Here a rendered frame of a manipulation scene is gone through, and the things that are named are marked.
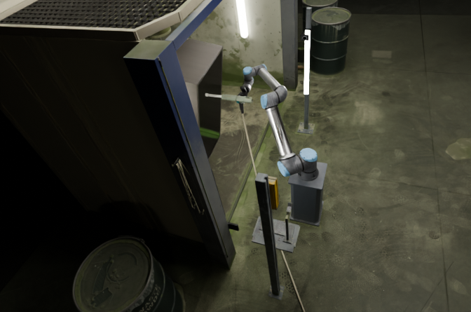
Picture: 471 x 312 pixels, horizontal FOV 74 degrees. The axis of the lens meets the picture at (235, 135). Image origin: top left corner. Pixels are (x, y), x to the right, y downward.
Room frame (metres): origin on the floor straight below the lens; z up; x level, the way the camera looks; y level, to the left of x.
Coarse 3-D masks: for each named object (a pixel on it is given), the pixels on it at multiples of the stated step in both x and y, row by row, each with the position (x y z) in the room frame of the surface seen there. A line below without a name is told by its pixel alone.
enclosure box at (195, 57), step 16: (192, 48) 2.56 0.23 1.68; (208, 48) 2.55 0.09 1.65; (192, 64) 2.33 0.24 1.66; (208, 64) 2.32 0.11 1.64; (192, 80) 2.11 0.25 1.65; (208, 80) 2.69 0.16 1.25; (192, 96) 2.08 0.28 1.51; (208, 96) 2.71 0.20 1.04; (208, 112) 2.73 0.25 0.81; (208, 128) 2.75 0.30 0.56; (208, 144) 2.57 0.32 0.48
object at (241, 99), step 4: (212, 96) 2.55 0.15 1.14; (216, 96) 2.53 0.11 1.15; (220, 96) 2.51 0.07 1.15; (224, 96) 2.49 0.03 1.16; (228, 96) 2.48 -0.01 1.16; (232, 96) 2.47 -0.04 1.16; (236, 96) 2.46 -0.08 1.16; (240, 96) 2.44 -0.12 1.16; (232, 100) 2.45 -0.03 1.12; (240, 100) 2.41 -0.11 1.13; (244, 100) 2.39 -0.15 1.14; (248, 100) 2.37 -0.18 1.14; (252, 100) 2.40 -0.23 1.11; (240, 104) 2.43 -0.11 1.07; (240, 108) 2.43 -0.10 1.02
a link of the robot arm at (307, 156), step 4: (308, 148) 1.84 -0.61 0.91; (300, 152) 1.81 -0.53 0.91; (304, 152) 1.80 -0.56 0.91; (308, 152) 1.79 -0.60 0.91; (312, 152) 1.79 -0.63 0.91; (300, 156) 1.77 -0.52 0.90; (304, 156) 1.75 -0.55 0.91; (308, 156) 1.74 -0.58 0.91; (312, 156) 1.74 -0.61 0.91; (316, 156) 1.74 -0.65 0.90; (300, 160) 1.74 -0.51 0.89; (304, 160) 1.73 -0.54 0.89; (308, 160) 1.71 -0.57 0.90; (312, 160) 1.71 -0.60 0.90; (316, 160) 1.73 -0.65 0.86; (304, 164) 1.71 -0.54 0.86; (308, 164) 1.71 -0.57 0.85; (312, 164) 1.71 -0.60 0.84; (316, 164) 1.74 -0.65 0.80; (304, 168) 1.69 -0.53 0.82; (308, 168) 1.71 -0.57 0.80; (312, 168) 1.71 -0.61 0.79
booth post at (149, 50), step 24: (144, 48) 1.44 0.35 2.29; (168, 48) 1.42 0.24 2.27; (144, 72) 1.35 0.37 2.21; (168, 72) 1.37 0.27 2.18; (144, 96) 1.38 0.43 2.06; (168, 96) 1.32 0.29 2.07; (168, 120) 1.34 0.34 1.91; (192, 120) 1.44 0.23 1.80; (168, 144) 1.37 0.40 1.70; (192, 144) 1.37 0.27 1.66; (192, 168) 1.32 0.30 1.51; (192, 192) 1.35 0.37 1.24; (216, 192) 1.45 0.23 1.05; (192, 216) 1.39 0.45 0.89; (216, 216) 1.37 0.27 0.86; (216, 240) 1.33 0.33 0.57; (216, 264) 1.38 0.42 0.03
